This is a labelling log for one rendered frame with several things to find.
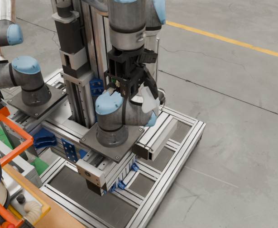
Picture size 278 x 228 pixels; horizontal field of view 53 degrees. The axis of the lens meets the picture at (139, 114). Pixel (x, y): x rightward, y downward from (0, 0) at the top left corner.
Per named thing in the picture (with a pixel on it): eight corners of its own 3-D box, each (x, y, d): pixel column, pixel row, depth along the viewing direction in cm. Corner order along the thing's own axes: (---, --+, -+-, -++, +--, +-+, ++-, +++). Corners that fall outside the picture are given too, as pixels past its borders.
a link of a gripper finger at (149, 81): (146, 102, 71) (128, 73, 68) (149, 97, 72) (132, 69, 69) (159, 99, 68) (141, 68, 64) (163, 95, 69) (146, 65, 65)
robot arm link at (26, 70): (44, 87, 140) (37, 65, 130) (16, 92, 137) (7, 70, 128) (43, 73, 148) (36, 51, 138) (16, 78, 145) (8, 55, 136)
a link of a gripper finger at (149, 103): (147, 127, 70) (128, 97, 67) (159, 112, 74) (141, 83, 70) (156, 126, 68) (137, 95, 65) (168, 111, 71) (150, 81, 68)
